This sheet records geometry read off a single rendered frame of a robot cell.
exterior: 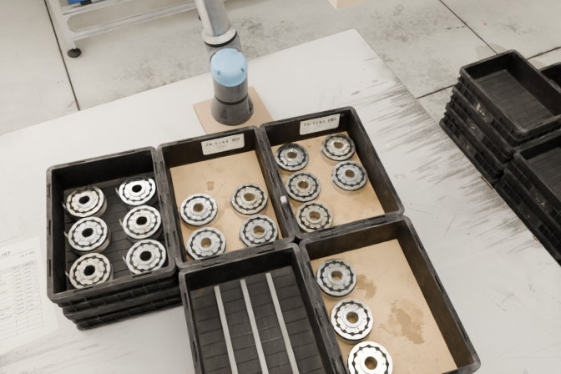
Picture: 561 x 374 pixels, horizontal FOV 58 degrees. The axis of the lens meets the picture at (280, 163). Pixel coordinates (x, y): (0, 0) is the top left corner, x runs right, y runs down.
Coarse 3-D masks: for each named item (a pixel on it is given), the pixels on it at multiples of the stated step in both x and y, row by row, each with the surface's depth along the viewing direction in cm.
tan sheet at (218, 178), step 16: (208, 160) 154; (224, 160) 154; (240, 160) 154; (256, 160) 154; (176, 176) 150; (192, 176) 150; (208, 176) 151; (224, 176) 151; (240, 176) 151; (256, 176) 151; (176, 192) 147; (192, 192) 147; (208, 192) 147; (224, 192) 147; (224, 208) 144; (272, 208) 144; (224, 224) 141; (240, 224) 141
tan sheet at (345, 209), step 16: (304, 144) 158; (320, 144) 158; (320, 160) 155; (352, 160) 155; (288, 176) 151; (320, 176) 151; (336, 192) 148; (368, 192) 148; (336, 208) 144; (352, 208) 145; (368, 208) 145; (336, 224) 141
